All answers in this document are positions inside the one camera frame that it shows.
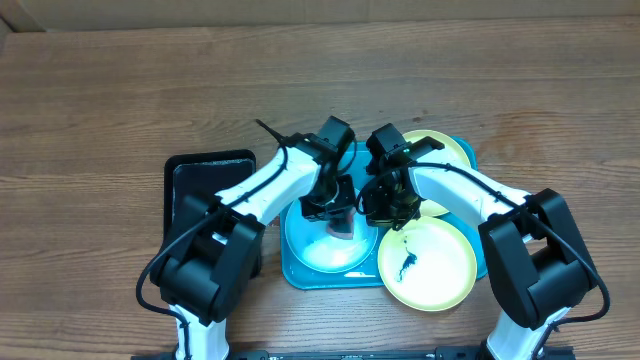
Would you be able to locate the yellow plate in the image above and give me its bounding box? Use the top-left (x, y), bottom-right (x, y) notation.
top-left (403, 130), bottom-right (477, 217)
top-left (377, 217), bottom-right (477, 312)

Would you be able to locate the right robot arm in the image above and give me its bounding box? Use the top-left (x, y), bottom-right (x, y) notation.
top-left (356, 124), bottom-right (606, 359)

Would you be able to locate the pink green sponge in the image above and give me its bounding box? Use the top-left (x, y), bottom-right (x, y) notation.
top-left (327, 218), bottom-right (354, 240)

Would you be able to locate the light blue plate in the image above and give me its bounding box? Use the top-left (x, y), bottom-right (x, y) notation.
top-left (285, 200), bottom-right (378, 273)

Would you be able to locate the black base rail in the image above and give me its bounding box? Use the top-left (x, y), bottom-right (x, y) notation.
top-left (130, 346), bottom-right (576, 360)

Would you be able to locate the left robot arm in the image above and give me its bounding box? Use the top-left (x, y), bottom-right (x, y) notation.
top-left (136, 116), bottom-right (355, 359)

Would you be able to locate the black water tray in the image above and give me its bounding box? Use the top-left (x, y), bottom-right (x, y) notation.
top-left (161, 149), bottom-right (256, 249)

